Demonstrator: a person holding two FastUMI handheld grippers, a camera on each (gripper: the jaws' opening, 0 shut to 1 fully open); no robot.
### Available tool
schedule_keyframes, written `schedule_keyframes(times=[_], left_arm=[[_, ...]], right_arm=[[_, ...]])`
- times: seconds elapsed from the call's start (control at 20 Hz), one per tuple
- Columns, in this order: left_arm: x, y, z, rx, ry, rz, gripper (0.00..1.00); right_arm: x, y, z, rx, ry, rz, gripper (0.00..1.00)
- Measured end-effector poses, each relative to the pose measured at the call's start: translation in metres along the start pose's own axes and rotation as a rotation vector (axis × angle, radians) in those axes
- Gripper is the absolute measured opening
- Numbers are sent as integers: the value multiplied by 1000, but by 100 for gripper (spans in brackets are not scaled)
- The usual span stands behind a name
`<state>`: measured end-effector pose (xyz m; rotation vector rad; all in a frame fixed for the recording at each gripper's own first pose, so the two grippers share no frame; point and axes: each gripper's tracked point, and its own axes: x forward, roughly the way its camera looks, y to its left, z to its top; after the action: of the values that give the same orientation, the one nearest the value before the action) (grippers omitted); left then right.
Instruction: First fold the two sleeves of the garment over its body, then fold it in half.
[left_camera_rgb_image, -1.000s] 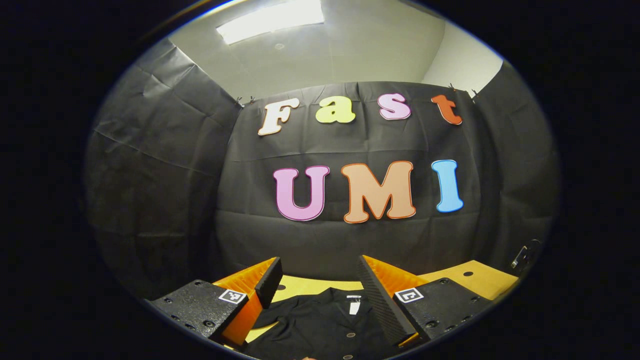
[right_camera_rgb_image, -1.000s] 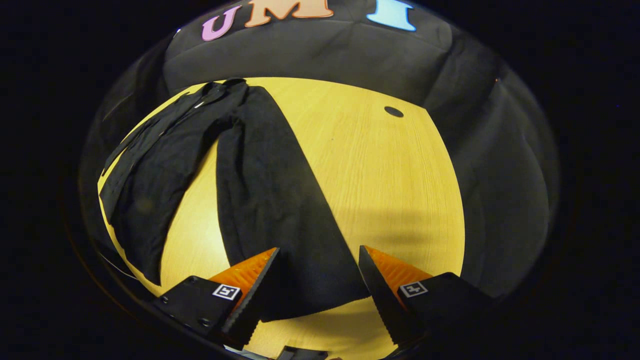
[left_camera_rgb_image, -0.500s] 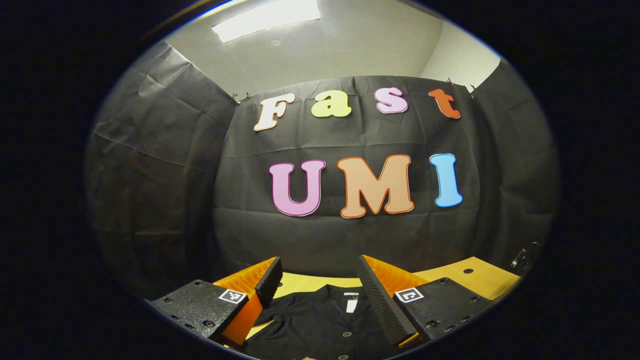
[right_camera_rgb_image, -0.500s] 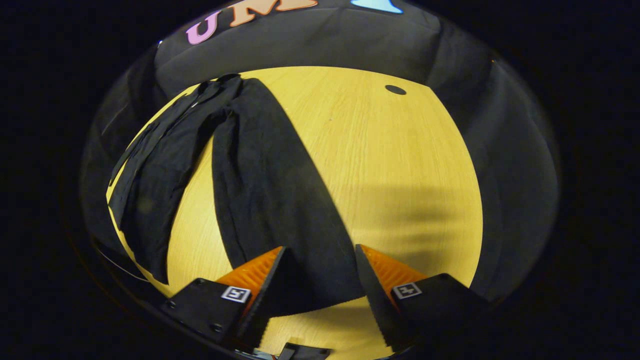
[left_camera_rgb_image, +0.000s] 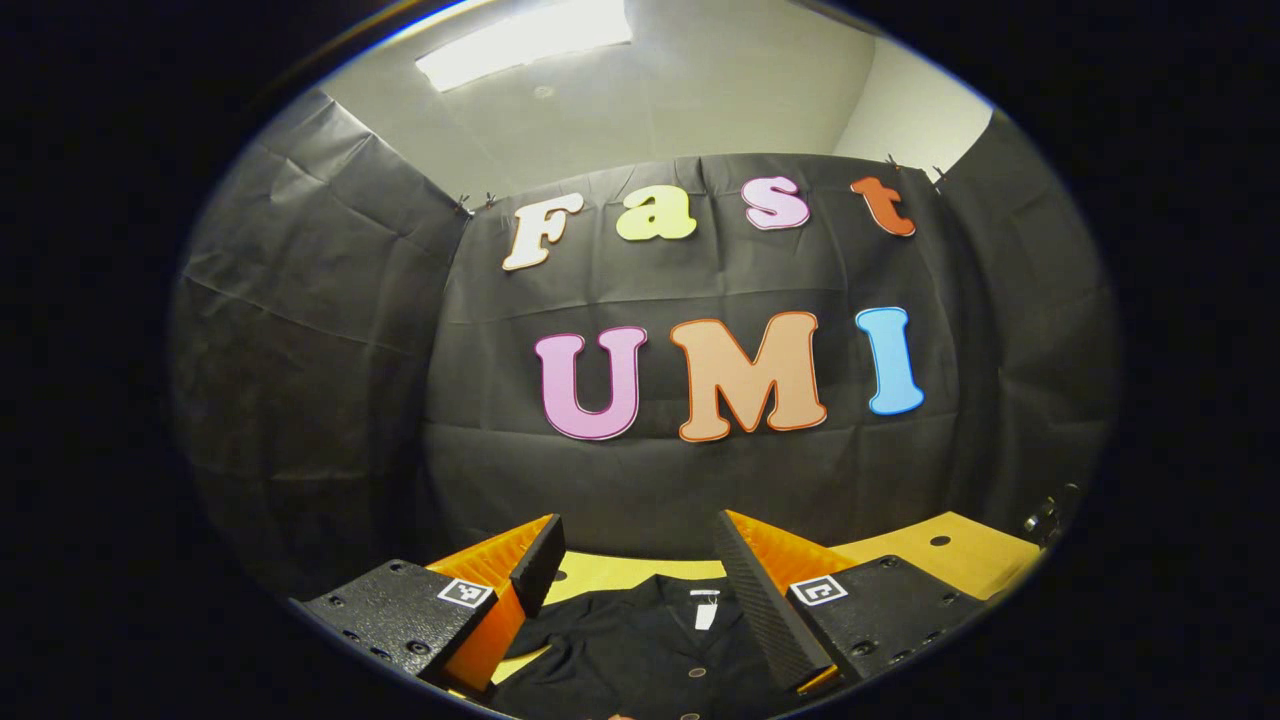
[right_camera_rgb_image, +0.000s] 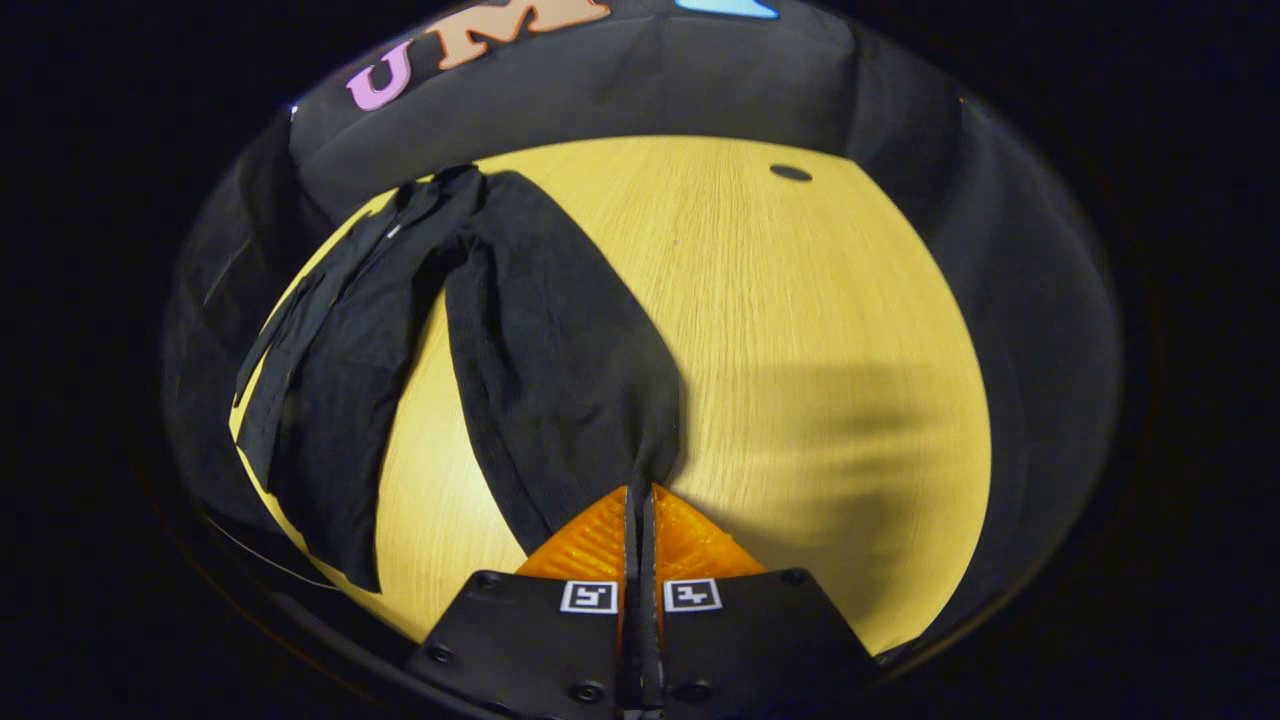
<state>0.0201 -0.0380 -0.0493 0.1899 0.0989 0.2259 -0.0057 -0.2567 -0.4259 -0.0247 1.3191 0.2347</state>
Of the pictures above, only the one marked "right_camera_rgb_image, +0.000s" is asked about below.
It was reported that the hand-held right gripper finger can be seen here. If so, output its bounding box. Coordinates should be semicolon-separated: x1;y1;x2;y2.
641;483;881;713
405;485;642;720

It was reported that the black buttoned jacket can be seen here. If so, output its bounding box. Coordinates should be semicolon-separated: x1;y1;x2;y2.
232;163;686;593

